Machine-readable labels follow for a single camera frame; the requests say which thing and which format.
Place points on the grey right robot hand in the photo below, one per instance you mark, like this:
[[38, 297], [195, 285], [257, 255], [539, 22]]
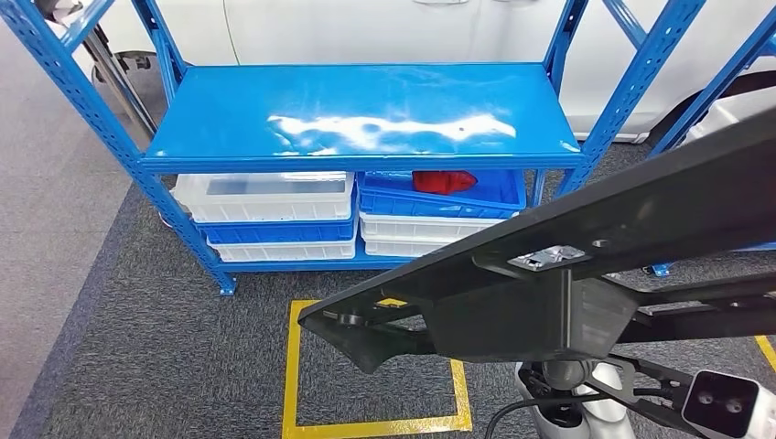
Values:
[[548, 257]]

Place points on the black plastic plate bracket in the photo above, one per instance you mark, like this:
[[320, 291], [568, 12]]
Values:
[[606, 212]]

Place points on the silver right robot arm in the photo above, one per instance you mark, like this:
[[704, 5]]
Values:
[[609, 412]]

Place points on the blue metal shelf rack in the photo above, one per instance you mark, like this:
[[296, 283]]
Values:
[[364, 97], [715, 85]]

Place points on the red item in bin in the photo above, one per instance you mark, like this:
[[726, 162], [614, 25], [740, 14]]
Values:
[[442, 182]]

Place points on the white plastic bin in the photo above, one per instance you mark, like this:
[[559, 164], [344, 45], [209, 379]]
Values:
[[400, 247], [267, 206], [279, 251], [418, 227]]

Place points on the blue plastic bin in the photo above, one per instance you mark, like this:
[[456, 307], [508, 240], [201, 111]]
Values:
[[424, 203], [273, 233]]

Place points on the white car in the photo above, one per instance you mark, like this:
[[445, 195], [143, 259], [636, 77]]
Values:
[[364, 30]]

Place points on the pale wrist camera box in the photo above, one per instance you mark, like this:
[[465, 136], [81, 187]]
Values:
[[721, 403]]

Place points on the grey metal floor frame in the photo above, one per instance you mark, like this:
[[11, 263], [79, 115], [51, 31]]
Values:
[[121, 91]]

